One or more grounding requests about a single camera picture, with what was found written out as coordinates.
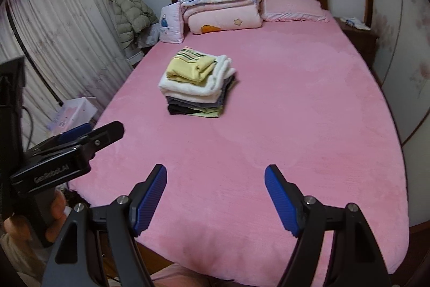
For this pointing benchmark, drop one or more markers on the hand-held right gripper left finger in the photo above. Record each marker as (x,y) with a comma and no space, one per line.
(151,196)

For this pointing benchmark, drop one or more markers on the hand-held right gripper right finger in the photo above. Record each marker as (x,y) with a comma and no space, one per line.
(280,199)

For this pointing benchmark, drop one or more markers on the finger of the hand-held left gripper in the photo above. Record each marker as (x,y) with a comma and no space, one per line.
(107,134)
(75,131)

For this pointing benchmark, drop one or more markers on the person's left forearm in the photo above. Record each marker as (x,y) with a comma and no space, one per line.
(16,256)

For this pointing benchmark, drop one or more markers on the person's left hand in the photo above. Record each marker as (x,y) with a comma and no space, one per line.
(62,206)

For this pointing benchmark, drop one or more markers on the white cardboard box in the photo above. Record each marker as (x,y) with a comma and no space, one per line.
(74,112)

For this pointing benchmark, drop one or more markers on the black folded garment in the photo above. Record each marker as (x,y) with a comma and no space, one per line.
(179,110)

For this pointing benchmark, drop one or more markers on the pink bed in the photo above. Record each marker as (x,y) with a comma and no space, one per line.
(285,105)

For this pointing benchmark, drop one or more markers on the grey folded garment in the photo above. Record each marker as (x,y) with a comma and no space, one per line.
(198,104)

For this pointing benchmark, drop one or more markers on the pale floral curtain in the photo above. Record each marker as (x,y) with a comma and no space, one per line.
(67,31)

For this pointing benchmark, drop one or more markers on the light green folded garment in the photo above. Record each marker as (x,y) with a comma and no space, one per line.
(208,111)

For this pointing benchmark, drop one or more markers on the cream white folded garment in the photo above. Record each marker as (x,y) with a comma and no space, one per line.
(215,82)

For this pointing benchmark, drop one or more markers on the green puffer jacket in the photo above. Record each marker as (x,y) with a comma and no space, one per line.
(129,14)

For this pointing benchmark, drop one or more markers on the white cartoon pillow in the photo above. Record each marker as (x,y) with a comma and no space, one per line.
(171,24)

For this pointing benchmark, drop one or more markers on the pink folded quilt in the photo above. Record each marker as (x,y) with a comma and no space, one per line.
(221,18)

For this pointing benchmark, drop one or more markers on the dark wooden nightstand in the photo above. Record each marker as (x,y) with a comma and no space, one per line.
(362,45)

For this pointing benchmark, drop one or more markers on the pink pillow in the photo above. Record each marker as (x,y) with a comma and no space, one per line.
(292,8)

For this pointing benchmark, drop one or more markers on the white papers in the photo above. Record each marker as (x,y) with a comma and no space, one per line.
(356,23)

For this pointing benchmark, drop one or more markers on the floral print wardrobe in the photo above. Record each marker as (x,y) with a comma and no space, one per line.
(403,38)

